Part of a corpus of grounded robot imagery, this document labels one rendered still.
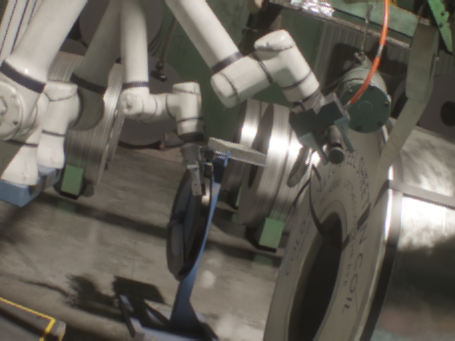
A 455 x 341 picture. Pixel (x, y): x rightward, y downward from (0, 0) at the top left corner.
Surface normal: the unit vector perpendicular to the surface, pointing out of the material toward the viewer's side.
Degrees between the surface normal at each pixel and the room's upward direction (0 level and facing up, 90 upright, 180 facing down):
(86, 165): 131
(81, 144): 109
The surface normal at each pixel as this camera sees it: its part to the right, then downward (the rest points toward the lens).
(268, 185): 0.04, 0.29
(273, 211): -0.07, 0.62
